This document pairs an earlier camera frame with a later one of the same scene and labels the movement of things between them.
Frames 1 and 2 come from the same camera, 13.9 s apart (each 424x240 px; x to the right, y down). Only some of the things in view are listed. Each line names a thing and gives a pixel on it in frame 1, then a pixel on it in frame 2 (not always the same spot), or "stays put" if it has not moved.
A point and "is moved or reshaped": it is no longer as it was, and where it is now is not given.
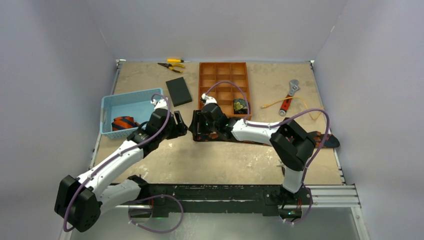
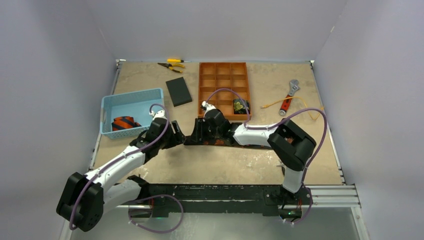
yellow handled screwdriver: [176, 60] stays put
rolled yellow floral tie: [240, 106] stays put
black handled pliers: [283, 167] stays put
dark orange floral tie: [321, 140] is moved or reshaped
